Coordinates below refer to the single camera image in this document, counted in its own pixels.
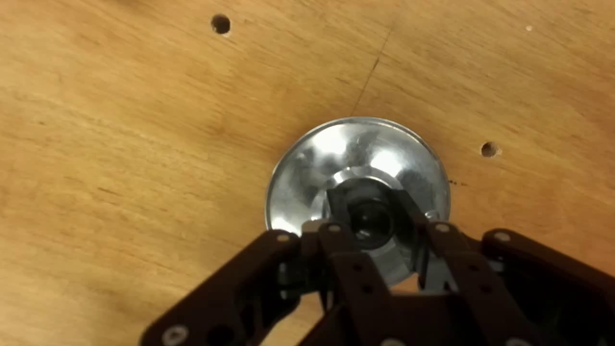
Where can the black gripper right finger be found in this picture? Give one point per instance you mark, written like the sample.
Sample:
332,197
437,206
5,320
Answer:
510,289

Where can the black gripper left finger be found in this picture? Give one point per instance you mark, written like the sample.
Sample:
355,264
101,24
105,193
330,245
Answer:
264,283

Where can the silver kettle lid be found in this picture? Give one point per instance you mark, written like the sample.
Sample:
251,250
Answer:
349,172

